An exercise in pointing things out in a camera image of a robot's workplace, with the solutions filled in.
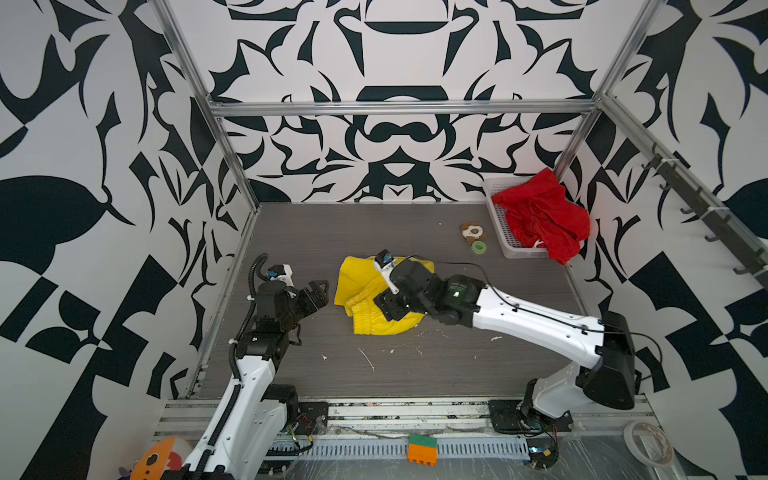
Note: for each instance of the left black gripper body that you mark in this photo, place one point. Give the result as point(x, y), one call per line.
point(286, 321)

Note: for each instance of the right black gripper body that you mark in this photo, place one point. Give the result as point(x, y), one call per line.
point(420, 306)

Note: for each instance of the yellow shorts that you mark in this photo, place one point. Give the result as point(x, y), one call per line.
point(358, 284)

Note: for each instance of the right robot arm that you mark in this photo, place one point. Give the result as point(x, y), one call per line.
point(600, 351)

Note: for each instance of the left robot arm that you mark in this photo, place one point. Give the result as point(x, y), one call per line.
point(254, 409)

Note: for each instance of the red shorts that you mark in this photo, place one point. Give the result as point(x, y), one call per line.
point(539, 215)

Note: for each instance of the green tape roll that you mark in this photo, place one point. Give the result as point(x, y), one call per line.
point(479, 247)

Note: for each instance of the brown white plush toy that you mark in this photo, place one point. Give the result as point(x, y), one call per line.
point(472, 232)

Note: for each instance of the white plastic basket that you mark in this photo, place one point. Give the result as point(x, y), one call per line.
point(511, 248)

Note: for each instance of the orange green toy block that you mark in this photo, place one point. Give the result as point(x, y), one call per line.
point(422, 450)

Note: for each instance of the green circuit board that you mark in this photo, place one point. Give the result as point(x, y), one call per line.
point(543, 453)

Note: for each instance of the orange shark plush toy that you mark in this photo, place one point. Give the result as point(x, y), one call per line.
point(168, 454)

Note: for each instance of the clear tape roll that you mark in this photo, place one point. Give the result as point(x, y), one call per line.
point(648, 444)

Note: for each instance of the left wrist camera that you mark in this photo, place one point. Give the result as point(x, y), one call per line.
point(282, 273)

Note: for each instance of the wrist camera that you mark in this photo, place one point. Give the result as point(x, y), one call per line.
point(282, 273)
point(385, 263)

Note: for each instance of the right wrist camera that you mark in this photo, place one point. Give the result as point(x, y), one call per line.
point(385, 263)

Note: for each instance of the white slotted cable duct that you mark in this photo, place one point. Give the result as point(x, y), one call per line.
point(326, 449)

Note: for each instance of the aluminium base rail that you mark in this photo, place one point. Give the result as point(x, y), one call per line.
point(391, 417)

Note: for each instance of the grey wall hook rack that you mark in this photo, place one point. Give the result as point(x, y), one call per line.
point(724, 225)

